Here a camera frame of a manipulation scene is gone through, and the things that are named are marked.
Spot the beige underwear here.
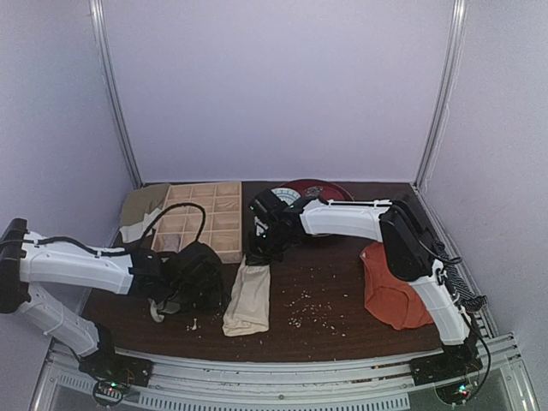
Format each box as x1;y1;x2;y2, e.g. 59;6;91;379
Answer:
222;257;271;337

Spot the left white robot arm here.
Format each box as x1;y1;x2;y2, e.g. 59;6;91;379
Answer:
1;218;228;360

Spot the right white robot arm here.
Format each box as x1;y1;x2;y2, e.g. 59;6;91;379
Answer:
247;189;477;350

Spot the orange underwear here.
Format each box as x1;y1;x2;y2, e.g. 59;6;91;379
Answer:
360;242;434;331

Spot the striped dark underwear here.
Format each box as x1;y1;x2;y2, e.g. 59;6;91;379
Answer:
435;240;488;313

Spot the blue patterned bowl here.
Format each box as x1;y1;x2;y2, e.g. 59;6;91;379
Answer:
271;187;301;206

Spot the white ceramic mug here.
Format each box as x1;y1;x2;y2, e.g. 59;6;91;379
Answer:
148;299;181;323

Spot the red floral small plate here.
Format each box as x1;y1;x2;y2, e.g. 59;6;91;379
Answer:
300;184;326;198

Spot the round red tray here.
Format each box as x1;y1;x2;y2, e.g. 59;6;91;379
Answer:
279;179;354;201

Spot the wooden compartment tray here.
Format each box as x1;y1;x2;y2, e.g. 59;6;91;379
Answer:
152;182;242;264

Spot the olive cloth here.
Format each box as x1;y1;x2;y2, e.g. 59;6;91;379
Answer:
119;183;170;243

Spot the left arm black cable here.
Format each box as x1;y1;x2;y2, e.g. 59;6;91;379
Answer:
0;202;208;260

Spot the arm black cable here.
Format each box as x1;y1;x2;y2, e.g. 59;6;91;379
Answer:
393;203;493;386
0;202;208;260

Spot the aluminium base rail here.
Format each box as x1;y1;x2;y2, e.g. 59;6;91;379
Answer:
32;331;539;411

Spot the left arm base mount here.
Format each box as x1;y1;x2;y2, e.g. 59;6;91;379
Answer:
79;345;153;387

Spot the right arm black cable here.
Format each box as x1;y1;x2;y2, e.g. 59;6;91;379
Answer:
393;203;493;386

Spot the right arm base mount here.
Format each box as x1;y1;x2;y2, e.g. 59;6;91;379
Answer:
409;344;483;386

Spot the left aluminium frame post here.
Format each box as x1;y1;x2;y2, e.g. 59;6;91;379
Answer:
88;0;143;188

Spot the aluminium frame post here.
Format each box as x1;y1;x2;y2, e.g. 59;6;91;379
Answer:
414;0;468;192
88;0;143;188

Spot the right aluminium frame post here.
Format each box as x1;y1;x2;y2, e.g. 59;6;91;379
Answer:
414;0;468;192

